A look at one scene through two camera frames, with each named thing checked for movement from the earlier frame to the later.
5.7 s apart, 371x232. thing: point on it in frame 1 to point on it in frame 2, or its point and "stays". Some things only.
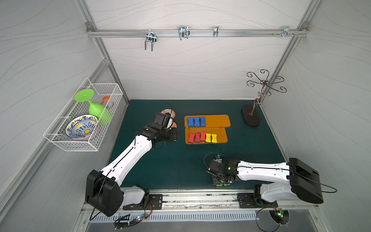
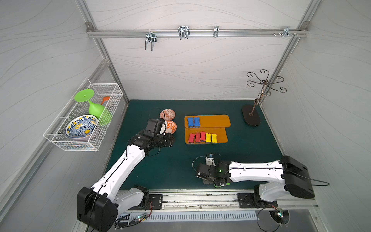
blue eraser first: (190, 120) stays
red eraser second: (197, 137) stays
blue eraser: (202, 122) to (207, 182)
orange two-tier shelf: (215, 124) stays
